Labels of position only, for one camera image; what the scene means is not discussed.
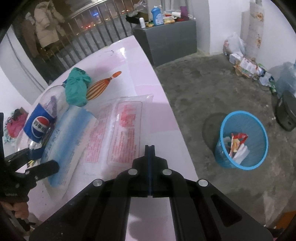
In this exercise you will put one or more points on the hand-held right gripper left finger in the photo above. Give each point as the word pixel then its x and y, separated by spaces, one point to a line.
pixel 143 166

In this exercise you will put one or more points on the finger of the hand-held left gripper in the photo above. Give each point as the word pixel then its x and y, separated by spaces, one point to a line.
pixel 16 160
pixel 44 170

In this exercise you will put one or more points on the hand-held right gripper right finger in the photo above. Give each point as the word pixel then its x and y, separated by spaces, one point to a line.
pixel 157 166

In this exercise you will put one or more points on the clear bottle with blue label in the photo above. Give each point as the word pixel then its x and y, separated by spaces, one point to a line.
pixel 38 125

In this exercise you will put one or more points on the clear pink-print plastic packaging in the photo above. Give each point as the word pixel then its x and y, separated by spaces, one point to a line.
pixel 124 129

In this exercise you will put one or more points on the blue white plastic pack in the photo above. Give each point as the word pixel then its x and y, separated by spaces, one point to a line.
pixel 69 129

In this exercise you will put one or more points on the teal cloth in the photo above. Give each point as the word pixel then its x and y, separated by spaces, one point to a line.
pixel 76 90

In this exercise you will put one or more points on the blue plastic wastebasket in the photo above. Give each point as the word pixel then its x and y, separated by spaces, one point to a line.
pixel 254 129

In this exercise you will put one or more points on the person's left hand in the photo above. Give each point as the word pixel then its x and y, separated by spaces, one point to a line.
pixel 20 208

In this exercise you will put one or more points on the pink clothes heap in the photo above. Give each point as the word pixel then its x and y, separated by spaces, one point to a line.
pixel 16 122

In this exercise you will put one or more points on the pink balloon-print tablecloth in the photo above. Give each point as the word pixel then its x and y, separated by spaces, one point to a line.
pixel 143 76

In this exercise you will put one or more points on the grey cabinet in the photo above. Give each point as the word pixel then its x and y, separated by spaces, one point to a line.
pixel 166 44

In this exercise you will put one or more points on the pile of paper cartons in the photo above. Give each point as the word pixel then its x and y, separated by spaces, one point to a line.
pixel 247 67

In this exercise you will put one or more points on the beige hanging coat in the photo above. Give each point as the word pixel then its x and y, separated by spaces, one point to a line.
pixel 46 27

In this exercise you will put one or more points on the orange cardboard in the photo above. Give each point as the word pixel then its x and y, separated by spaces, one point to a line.
pixel 284 220

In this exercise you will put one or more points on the black rice cooker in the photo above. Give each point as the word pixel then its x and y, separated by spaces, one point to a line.
pixel 286 111

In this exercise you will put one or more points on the small white bottle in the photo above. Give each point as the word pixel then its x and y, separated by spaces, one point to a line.
pixel 142 23

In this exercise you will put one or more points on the white plastic bag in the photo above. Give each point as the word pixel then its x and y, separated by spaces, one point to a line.
pixel 235 44

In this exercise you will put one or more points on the pile of small snack packets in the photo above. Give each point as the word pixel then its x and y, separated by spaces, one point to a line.
pixel 170 19

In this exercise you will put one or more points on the blue detergent bottle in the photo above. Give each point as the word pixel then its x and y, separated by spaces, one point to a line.
pixel 157 16

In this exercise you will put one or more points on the blue water jug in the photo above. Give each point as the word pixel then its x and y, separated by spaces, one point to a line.
pixel 286 78

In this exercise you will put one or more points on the purple cup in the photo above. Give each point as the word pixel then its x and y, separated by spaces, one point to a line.
pixel 183 11

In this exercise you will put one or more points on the metal balcony railing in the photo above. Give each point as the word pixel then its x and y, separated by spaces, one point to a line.
pixel 85 10

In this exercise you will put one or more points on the tall printed wallpaper roll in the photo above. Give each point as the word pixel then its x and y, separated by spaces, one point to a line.
pixel 256 27

